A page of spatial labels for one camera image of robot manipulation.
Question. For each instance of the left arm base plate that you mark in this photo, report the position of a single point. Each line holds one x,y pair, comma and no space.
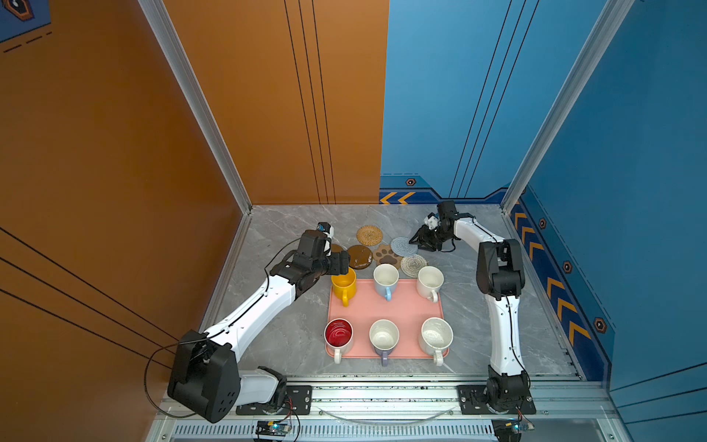
288,398

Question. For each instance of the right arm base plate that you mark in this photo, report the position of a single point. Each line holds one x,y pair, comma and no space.
478,399

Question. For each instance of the yellow mug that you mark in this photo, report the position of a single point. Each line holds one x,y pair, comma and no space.
343,287

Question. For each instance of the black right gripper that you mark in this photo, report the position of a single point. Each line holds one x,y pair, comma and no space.
423,239

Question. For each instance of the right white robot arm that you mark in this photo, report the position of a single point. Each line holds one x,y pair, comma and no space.
500,277

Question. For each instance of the cork paw print coaster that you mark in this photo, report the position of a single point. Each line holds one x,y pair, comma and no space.
384,254

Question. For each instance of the purple handled white mug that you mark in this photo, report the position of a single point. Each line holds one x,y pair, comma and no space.
384,336

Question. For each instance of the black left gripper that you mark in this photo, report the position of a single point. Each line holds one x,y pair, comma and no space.
339,266

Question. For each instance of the glossy round wooden coaster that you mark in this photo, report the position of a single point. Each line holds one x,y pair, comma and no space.
361,257

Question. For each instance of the multicolour woven round coaster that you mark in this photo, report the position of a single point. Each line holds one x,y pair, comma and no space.
412,265

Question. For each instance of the white mug back right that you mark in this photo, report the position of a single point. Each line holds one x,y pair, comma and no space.
429,282

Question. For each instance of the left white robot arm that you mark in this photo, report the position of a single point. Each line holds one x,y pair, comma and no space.
205,375

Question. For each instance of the circuit board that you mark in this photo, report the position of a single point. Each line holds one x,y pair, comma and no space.
272,430
511,431

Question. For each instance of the aluminium corner post left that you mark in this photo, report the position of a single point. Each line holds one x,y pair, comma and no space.
161,25

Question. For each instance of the white mug front right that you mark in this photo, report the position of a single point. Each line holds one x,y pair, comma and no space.
436,336

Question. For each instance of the right circuit board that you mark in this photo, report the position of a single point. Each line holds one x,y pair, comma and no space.
511,431

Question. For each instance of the woven rattan round coaster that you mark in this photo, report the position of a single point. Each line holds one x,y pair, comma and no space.
369,235

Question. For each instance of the light blue mug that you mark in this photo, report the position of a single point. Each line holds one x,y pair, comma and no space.
386,277

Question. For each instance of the aluminium corner post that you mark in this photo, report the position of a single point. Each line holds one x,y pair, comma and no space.
598,41
161,25

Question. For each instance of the red inside white mug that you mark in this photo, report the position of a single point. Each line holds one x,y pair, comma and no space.
339,338

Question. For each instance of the pink rectangular tray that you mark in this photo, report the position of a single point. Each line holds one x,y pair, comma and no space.
408,310

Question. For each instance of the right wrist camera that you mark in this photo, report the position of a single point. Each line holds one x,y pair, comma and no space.
432,222

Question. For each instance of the light blue woven coaster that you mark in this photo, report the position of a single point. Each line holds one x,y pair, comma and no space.
402,247

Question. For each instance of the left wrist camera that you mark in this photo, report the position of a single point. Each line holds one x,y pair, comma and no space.
326,228

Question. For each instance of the aluminium corner post right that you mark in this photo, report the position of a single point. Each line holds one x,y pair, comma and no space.
598,41

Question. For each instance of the aluminium front rail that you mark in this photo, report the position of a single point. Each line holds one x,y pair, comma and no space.
408,409

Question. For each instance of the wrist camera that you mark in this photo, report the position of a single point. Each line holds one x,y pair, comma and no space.
326,228
432,222

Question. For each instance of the left circuit board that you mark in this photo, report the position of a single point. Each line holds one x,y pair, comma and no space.
272,430

